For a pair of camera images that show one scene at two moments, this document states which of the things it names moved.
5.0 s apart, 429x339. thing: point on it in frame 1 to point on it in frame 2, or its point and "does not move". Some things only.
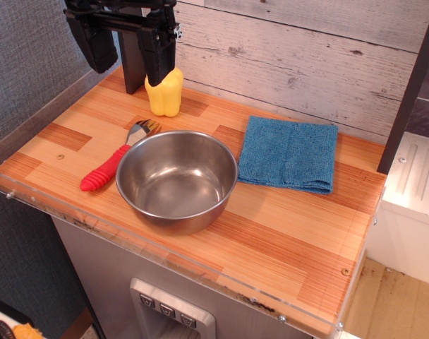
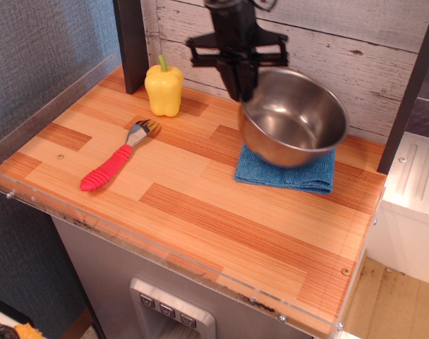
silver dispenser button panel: [161, 315] does not move
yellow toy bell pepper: [166, 97] does not move
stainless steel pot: [177, 183] to [295, 119]
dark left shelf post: [132, 51] does not move
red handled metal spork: [108, 168] does not move
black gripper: [157, 37] to [235, 26]
